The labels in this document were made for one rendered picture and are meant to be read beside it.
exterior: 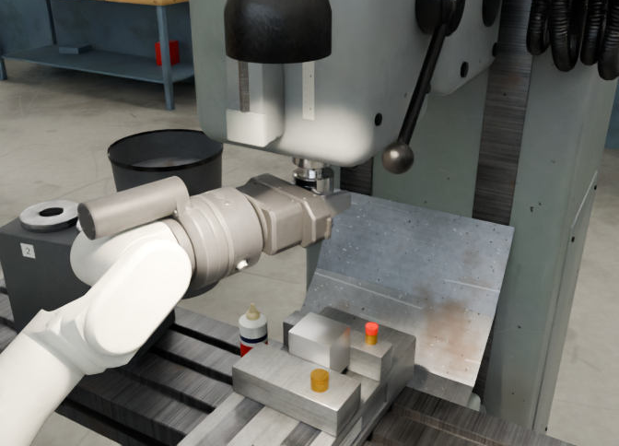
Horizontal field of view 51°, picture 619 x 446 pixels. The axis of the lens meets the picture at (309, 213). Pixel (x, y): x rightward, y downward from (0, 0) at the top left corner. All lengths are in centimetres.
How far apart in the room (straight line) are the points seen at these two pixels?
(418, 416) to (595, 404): 162
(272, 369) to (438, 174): 45
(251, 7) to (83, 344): 30
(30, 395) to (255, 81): 32
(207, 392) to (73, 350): 41
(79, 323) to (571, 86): 73
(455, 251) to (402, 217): 11
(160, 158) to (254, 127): 245
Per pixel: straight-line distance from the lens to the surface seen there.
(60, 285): 103
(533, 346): 118
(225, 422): 81
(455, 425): 93
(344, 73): 58
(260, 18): 42
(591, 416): 246
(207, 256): 61
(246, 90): 59
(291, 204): 67
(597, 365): 270
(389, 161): 59
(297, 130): 62
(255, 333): 94
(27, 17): 787
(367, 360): 85
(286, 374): 81
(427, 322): 110
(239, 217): 64
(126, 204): 60
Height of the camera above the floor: 154
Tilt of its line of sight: 25 degrees down
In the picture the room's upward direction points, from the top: straight up
